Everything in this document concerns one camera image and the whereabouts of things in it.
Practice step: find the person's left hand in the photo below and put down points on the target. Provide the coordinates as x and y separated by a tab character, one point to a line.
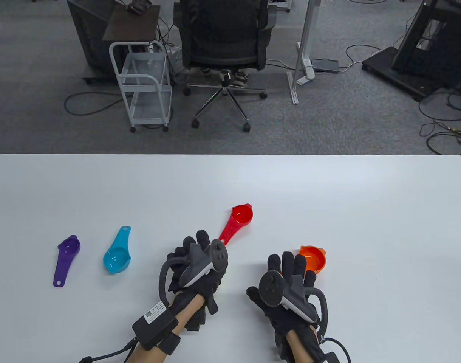
202	238

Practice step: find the person's right hand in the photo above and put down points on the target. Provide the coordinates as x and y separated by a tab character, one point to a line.
287	264

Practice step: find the orange plastic measuring cup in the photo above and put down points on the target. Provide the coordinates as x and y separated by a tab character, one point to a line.
315	261

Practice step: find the red plastic measuring cup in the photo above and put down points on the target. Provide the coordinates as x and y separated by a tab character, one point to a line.
242	215

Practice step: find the light blue plastic measuring cup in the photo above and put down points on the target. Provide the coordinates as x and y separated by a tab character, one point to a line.
116	258

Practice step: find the purple plastic measuring cup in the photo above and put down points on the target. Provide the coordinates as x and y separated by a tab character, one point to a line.
68	249

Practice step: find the person's right forearm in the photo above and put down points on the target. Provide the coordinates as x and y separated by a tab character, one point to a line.
298	348

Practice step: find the person's left forearm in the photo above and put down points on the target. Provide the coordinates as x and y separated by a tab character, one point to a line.
189	312

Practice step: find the grey left hand controller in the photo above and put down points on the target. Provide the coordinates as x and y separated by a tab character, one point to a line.
219	257

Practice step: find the grey hand controller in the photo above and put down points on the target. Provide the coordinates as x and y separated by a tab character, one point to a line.
270	289
219	257

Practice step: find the grey right hand controller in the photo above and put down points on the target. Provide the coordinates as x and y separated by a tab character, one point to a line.
270	289

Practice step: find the black left wrist sensor box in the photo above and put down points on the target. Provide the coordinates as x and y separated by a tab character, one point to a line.
155	321

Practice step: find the black wrist sensor box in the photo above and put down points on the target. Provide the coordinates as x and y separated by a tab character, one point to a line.
155	321
330	357

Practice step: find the black right wrist sensor box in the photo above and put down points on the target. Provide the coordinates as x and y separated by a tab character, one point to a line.
330	357

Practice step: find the white rolling cart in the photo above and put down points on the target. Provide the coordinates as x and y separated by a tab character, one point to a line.
145	113

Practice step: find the black mesh office chair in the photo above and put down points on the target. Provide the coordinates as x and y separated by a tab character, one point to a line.
223	38

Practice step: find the small brown side table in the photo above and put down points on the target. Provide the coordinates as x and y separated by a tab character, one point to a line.
132	26

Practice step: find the white metal desk leg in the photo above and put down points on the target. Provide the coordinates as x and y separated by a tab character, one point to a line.
304	38

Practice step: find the black cabinet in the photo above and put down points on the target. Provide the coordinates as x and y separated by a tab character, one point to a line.
90	38

